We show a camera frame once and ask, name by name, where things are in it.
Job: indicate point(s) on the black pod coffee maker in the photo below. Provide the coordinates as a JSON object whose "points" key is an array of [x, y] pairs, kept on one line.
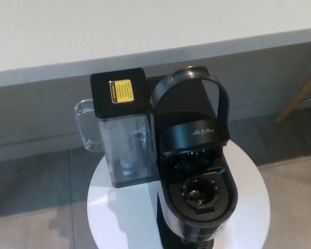
{"points": [[186, 116]]}

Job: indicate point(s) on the clear water tank black lid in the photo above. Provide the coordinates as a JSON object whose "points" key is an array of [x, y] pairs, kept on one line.
{"points": [[119, 90]]}

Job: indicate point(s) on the round white side table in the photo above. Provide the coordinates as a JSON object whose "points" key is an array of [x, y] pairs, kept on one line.
{"points": [[119, 212]]}

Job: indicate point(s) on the slanted wooden leg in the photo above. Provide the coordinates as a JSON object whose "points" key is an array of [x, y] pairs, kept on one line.
{"points": [[298, 98]]}

